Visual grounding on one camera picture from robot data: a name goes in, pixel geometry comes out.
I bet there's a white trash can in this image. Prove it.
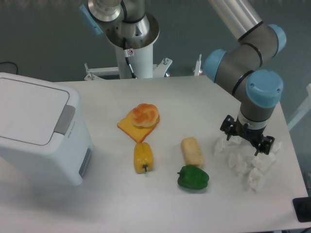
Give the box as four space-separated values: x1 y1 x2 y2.
0 73 94 185

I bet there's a crumpled white tissue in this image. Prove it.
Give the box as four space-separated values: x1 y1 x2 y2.
244 167 266 193
213 136 242 156
251 152 276 173
228 153 247 175

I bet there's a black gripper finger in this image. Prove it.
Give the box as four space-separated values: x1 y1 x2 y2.
220 115 235 141
254 136 275 156

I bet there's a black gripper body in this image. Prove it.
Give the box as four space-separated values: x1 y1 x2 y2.
228 119 265 149

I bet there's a crumpled white tissue right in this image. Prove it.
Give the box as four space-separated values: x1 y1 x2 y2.
251 152 276 173

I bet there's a crumpled white tissue left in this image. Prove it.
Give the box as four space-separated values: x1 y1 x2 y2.
213 136 242 156

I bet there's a yellow bell pepper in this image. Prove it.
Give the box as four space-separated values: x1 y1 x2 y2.
134 142 154 173

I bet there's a crumpled white tissue middle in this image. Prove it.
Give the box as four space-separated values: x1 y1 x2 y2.
228 153 247 175

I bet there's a crumpled white tissue front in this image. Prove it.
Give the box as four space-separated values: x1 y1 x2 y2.
244 167 266 193

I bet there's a white frame bar right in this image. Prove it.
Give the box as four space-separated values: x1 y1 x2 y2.
287 84 311 131

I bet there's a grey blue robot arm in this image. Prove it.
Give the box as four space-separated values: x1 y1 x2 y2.
80 0 286 154

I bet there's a black floor cable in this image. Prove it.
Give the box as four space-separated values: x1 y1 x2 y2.
0 61 19 73

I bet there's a round swirl bread roll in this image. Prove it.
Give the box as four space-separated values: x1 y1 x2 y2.
131 103 159 128

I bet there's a green bell pepper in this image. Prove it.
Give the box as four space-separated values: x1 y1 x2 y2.
177 165 209 190

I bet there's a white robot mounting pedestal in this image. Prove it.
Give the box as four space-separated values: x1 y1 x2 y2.
84 12 173 81

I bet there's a beige bread loaf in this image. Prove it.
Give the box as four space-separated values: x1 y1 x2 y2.
181 137 204 167

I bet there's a black device at edge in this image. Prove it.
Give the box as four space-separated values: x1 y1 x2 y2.
293 197 311 222

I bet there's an orange toast slice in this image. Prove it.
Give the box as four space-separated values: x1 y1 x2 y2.
117 111 160 143

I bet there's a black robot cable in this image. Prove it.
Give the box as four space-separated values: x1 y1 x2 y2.
120 0 138 79

